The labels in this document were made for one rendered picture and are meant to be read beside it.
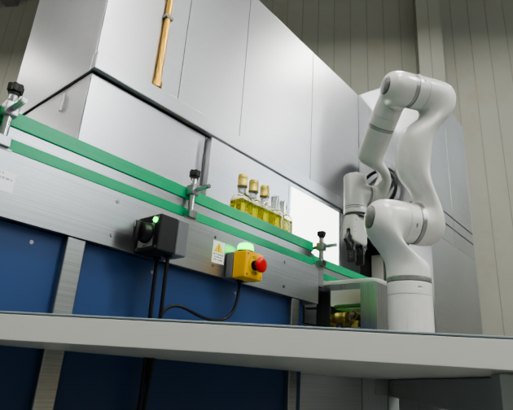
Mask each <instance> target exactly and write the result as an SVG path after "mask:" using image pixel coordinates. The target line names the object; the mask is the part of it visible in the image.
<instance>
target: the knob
mask: <svg viewBox="0 0 513 410"><path fill-rule="evenodd" d="M153 233H154V227H153V224H151V223H148V222H142V221H140V220H136V221H135V222H134V231H133V236H132V239H134V240H138V241H140V242H142V243H147V242H149V241H150V240H151V238H152V236H153Z"/></svg>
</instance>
